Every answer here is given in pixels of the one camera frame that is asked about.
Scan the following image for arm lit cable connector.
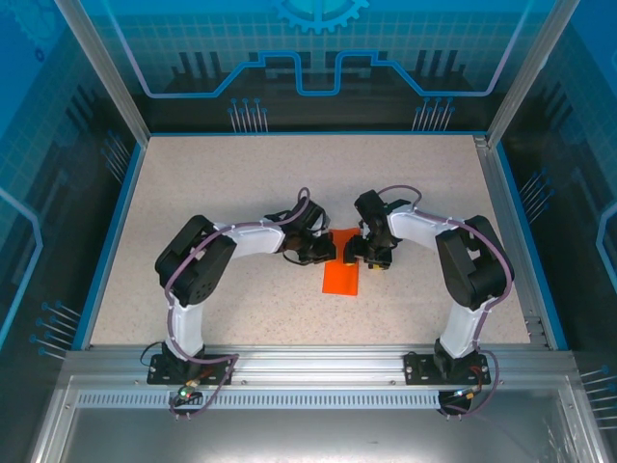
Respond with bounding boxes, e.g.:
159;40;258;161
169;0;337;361
175;379;202;402
450;384;484;401

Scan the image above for right arm lit cable connector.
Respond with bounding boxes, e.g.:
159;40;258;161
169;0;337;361
450;384;484;401

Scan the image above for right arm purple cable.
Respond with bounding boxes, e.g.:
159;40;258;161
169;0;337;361
378;185;516;420

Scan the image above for aluminium frame post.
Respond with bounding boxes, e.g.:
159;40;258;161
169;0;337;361
51;0;151;145
485;0;578;149

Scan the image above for blue printed enclosure panel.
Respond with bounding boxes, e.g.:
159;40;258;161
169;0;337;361
500;0;617;463
76;0;555;134
0;0;141;463

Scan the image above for slotted grey cable duct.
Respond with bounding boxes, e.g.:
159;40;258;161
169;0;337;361
75;391;447;411

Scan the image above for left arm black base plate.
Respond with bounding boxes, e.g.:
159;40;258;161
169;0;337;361
147;351;236;387

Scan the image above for orange square paper sheet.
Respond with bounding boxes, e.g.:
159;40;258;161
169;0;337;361
321;229;362;296

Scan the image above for sheet metal tray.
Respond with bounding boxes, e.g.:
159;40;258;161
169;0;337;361
28;374;606;463

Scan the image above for aluminium mounting rail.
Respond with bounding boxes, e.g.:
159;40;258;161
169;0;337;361
62;344;577;387

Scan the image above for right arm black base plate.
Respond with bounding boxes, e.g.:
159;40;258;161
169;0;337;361
403;350;493;386

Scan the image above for aluminium side rail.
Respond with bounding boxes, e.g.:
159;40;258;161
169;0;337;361
473;135;551;349

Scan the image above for left arm lit cable connector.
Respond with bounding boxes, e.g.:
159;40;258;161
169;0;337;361
175;379;202;402

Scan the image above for blue table border frame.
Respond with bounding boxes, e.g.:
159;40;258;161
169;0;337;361
70;128;571;352

